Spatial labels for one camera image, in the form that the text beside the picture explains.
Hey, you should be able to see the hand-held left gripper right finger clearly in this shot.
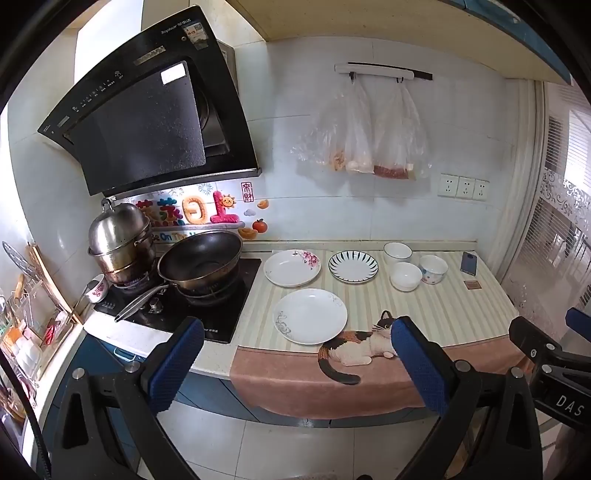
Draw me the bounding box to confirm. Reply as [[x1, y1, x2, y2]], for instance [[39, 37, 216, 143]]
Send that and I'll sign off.
[[390, 316, 546, 480]]

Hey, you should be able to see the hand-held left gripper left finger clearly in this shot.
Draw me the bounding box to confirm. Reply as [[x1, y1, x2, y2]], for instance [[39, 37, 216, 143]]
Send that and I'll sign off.
[[48, 316, 206, 480]]

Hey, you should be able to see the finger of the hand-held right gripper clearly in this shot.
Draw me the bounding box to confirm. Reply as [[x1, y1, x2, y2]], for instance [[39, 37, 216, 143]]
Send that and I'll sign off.
[[565, 307, 591, 334], [509, 316, 562, 366]]

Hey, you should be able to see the plain white bowl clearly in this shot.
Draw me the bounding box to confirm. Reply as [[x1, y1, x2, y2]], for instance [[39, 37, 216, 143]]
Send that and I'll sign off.
[[389, 261, 423, 292]]

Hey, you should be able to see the blue striped plate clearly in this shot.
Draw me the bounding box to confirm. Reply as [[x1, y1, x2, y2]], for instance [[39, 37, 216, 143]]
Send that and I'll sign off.
[[328, 250, 379, 284]]

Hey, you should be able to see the pink floral white plate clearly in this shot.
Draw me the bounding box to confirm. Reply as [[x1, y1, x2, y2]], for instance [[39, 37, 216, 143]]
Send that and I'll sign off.
[[263, 249, 322, 288]]

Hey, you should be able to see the person's right forearm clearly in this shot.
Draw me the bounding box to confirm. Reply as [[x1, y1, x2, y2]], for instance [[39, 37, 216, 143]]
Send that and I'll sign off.
[[547, 422, 591, 480]]

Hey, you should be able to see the blue base cabinet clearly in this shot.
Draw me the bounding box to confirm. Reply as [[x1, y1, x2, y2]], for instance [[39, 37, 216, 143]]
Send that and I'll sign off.
[[88, 339, 259, 422]]

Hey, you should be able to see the striped cat print cloth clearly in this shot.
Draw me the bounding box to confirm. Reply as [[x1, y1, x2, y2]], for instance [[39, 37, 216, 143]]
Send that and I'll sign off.
[[229, 249, 536, 421]]

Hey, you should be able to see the black gas stove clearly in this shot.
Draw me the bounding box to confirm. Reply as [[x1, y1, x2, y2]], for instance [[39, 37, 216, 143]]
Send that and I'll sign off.
[[93, 257, 263, 344]]

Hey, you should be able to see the glass sliding door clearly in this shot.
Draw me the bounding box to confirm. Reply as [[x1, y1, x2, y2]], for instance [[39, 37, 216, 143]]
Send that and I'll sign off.
[[503, 83, 591, 324]]

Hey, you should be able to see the white bowl floral print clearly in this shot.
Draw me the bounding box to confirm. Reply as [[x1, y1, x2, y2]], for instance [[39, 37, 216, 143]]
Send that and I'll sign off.
[[419, 255, 449, 285]]

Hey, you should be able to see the black wok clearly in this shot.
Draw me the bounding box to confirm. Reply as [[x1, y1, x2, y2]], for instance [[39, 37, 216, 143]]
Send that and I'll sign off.
[[115, 231, 244, 322]]

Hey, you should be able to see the small floral bowl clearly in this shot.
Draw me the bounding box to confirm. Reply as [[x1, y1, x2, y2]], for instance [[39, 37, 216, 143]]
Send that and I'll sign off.
[[84, 274, 110, 304]]

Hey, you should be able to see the white bowl dark rim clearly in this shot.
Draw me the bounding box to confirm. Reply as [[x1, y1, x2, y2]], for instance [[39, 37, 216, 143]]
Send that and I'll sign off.
[[383, 242, 413, 265]]

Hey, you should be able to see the white plate grey print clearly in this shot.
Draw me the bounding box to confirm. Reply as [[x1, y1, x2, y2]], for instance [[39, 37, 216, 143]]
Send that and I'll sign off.
[[272, 288, 348, 345]]

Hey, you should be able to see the stainless steel steamer pot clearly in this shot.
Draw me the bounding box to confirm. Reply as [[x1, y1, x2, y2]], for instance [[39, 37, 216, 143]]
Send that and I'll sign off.
[[88, 199, 158, 284]]

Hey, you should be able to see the wooden cutting board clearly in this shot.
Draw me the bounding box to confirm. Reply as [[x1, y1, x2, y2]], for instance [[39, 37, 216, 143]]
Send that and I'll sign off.
[[25, 244, 84, 324]]

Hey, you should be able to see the clear plastic bag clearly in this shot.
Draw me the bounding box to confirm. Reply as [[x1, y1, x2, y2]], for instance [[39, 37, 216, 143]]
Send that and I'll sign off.
[[290, 80, 352, 171], [373, 82, 432, 181], [344, 78, 376, 175]]

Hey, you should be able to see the black range hood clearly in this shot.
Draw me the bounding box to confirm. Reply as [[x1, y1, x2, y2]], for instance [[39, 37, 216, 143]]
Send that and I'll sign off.
[[37, 6, 263, 197]]

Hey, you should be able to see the wire storage rack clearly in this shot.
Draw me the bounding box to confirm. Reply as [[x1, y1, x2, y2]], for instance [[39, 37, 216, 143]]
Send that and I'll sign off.
[[0, 240, 77, 384]]

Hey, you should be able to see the colourful wall decal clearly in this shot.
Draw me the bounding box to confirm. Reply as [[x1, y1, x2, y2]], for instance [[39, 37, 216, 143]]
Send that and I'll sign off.
[[134, 182, 271, 241]]

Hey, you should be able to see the white hook rail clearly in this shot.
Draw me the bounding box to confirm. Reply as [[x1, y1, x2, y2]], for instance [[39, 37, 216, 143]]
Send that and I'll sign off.
[[335, 62, 434, 83]]

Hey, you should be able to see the wooden wall cabinet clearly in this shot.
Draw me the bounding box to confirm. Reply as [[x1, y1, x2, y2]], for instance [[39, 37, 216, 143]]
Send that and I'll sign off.
[[226, 0, 573, 86]]

